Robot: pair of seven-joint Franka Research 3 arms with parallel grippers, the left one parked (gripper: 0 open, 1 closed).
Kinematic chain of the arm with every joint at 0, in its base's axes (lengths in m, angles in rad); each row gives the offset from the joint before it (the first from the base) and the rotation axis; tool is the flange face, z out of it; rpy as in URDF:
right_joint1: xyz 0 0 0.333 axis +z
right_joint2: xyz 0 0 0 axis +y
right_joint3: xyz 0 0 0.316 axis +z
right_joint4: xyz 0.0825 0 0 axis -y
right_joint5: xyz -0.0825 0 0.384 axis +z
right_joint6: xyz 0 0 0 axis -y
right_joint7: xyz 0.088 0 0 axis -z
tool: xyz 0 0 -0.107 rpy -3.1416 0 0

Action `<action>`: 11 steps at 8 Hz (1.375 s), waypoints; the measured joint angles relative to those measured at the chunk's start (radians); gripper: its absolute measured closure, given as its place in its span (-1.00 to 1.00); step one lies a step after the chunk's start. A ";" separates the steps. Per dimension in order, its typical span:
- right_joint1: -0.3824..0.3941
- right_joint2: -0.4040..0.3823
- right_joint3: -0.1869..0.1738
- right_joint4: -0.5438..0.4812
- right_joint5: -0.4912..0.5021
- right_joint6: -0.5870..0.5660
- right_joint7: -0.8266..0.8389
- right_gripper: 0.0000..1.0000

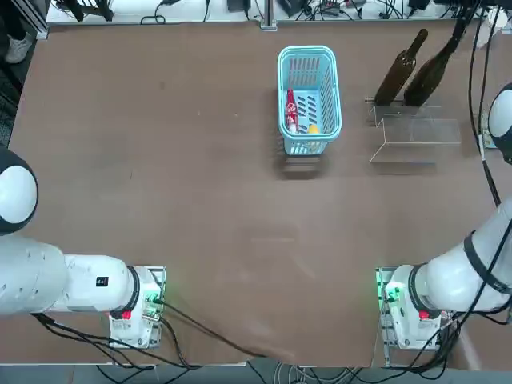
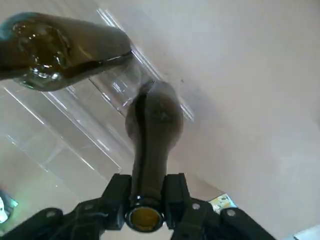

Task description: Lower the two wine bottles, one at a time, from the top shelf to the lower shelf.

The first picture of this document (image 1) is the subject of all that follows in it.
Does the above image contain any black base power cable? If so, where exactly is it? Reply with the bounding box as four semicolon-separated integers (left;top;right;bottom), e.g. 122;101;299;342
158;300;283;360

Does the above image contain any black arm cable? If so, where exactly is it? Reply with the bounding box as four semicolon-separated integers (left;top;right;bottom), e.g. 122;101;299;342
466;0;512;289

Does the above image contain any aluminium camera post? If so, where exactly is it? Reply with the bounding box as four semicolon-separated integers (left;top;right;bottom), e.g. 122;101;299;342
259;0;278;30

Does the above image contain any light blue plastic basket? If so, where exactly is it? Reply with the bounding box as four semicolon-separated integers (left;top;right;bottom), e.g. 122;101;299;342
277;45;343;157

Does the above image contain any slope-shouldered dark wine bottle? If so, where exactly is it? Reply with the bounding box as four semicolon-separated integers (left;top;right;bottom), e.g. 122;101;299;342
403;38;461;107

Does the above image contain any straight-shouldered dark wine bottle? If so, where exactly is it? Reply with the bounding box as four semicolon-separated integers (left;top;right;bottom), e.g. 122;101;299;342
373;28;430;107

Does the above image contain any person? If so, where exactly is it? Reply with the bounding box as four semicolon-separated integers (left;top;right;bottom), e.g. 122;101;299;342
0;0;37;65

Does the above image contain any black power strip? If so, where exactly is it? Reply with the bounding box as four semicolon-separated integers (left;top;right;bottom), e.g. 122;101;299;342
314;0;370;10

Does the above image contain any clear acrylic stepped shelf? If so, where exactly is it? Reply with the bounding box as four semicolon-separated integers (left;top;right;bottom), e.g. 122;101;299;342
363;94;462;166

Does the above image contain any black aluminium frame rail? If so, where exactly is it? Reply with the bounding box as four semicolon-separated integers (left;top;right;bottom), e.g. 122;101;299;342
0;0;50;41

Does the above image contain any black tripod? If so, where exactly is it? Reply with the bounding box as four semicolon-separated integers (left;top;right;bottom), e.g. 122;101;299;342
54;0;115;23

